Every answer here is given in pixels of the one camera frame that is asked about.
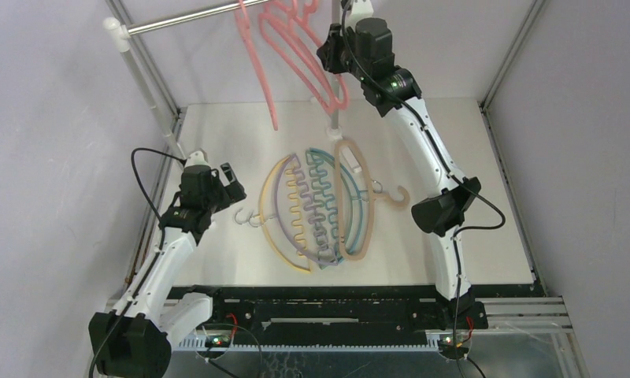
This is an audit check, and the beige plastic hanger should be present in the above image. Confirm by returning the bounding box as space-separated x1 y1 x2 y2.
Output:
333 138 411 262

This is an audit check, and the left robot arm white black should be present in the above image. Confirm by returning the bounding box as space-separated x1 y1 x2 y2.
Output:
88 162 246 377

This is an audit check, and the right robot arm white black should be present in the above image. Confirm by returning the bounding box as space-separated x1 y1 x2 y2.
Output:
317 17 481 328

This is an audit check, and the right rack foot white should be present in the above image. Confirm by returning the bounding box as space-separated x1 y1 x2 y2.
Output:
309 96 362 174

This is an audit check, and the left circuit board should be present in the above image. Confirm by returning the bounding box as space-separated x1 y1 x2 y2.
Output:
204 335 232 350

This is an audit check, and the circuit board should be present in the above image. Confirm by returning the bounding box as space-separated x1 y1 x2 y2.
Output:
438 336 463 350
204 335 232 350

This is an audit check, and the right circuit board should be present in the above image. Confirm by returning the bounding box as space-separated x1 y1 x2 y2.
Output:
438 336 463 350

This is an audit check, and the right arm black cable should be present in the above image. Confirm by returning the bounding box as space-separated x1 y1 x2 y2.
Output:
339 5 506 378

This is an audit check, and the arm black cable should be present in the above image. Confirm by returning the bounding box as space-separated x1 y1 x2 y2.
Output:
339 5 506 378
87 147 188 378

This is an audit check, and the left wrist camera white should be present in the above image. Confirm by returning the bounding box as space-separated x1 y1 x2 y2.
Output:
183 149 210 168

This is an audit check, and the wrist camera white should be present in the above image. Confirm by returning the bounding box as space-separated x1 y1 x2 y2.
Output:
183 149 210 168
344 0 374 23

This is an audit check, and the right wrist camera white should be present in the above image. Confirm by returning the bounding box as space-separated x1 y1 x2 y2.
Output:
344 0 374 23

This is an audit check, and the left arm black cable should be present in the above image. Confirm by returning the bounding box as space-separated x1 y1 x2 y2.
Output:
87 147 188 378

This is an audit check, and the yellow wire hanger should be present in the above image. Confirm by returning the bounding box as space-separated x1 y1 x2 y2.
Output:
233 156 312 274

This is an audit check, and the green wire hanger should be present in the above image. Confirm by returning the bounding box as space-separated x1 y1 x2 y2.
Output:
302 151 384 269

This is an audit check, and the blue wire hanger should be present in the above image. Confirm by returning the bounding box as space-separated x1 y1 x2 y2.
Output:
304 148 384 262

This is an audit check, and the right aluminium frame post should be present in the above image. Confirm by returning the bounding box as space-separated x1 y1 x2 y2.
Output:
479 0 550 113

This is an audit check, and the aluminium frame post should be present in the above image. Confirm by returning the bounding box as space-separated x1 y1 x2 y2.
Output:
105 0 180 117
479 0 550 113

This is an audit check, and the silver clothes rack rail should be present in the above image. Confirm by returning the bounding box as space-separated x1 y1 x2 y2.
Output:
125 0 269 38

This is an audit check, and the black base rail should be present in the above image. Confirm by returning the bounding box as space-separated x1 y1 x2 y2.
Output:
121 283 546 350

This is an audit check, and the left aluminium frame post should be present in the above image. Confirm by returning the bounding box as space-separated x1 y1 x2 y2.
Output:
105 0 180 117

